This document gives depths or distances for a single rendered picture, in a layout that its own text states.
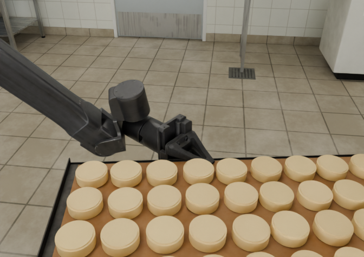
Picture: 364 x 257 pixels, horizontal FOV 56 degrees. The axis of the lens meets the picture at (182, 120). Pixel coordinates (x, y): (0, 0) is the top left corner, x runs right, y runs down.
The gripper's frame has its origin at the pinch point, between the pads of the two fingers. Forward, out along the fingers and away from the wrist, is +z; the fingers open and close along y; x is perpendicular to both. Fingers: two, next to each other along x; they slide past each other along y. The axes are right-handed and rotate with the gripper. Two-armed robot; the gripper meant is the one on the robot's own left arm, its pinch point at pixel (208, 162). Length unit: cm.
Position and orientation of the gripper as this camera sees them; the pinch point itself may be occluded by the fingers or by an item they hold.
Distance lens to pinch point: 60.8
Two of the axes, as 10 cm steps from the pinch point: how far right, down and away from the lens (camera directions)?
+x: -6.5, 4.1, -6.4
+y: 0.0, 8.4, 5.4
